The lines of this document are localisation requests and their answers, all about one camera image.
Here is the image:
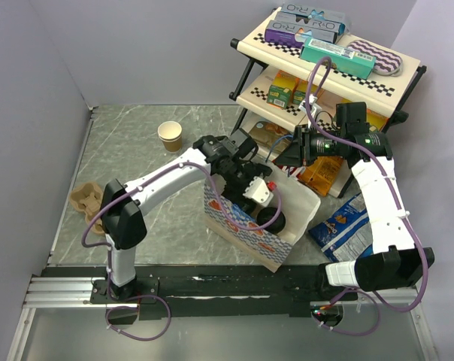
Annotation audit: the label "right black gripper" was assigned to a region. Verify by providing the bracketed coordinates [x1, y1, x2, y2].
[273, 123, 346, 167]

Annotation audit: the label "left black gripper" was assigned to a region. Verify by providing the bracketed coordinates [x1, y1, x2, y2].
[221, 159, 272, 211]

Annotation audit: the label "paper takeout bag blue handles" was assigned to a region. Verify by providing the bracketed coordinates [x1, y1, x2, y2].
[203, 147, 321, 272]

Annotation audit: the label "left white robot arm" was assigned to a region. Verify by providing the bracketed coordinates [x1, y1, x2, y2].
[101, 129, 273, 302]

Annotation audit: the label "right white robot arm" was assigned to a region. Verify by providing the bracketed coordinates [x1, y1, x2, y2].
[275, 102, 434, 300]

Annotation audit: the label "red cup with stirrers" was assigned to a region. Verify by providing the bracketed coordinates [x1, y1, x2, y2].
[286, 167, 305, 177]

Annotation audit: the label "brown snack bag under shelf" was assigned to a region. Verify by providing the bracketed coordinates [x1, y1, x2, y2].
[248, 120, 292, 147]

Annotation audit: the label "green yellow box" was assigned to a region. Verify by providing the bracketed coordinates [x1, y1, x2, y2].
[266, 70, 299, 109]
[292, 80, 324, 105]
[366, 109, 389, 132]

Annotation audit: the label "two tier checkered shelf rack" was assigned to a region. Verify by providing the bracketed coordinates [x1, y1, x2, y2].
[229, 6, 427, 199]

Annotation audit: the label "green yellow box far left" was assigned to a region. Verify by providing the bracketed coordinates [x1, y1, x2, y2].
[266, 70, 299, 109]

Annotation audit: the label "stack of brown paper cups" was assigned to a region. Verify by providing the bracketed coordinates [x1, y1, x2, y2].
[157, 121, 183, 153]

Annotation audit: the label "green yellow box far right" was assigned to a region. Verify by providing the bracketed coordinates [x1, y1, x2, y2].
[366, 109, 389, 132]

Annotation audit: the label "blue snack bag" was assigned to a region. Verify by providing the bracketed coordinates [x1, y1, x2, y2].
[308, 193, 373, 262]

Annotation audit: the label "teal long box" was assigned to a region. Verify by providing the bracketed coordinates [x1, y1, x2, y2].
[300, 37, 376, 79]

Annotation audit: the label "purple R&O box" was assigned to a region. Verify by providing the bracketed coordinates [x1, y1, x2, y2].
[264, 20, 309, 48]

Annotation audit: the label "purple wavy pouch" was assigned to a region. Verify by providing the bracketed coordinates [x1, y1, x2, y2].
[347, 40, 403, 76]

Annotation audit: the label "dark grey R&O box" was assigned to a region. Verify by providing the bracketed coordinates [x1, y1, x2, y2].
[274, 11, 352, 44]

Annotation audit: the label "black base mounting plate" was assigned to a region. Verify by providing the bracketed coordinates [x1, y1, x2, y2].
[89, 265, 358, 321]

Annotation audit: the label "grey R&O box top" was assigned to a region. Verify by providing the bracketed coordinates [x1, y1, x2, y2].
[280, 3, 350, 25]

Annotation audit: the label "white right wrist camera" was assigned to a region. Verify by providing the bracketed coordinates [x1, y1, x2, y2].
[298, 94, 322, 119]

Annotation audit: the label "aluminium rail frame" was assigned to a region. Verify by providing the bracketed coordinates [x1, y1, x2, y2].
[8, 226, 438, 360]

